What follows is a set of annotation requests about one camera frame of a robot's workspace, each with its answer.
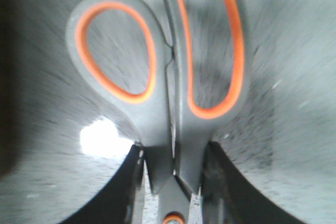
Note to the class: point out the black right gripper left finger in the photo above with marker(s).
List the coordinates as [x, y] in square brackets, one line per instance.
[115, 202]

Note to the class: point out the grey orange scissors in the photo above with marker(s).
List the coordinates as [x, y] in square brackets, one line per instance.
[172, 128]

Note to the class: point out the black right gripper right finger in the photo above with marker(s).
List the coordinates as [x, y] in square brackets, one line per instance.
[228, 197]

